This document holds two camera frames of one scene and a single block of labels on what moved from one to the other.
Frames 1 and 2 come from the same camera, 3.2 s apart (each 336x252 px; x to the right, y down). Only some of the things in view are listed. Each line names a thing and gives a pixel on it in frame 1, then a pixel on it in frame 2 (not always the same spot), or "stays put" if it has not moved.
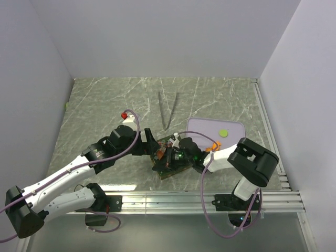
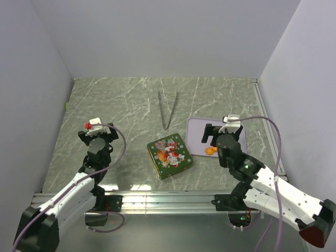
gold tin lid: [159, 157] stays put
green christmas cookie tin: [166, 170] stays put
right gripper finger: [166, 166] → [209, 131]
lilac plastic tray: [206, 131] stays put
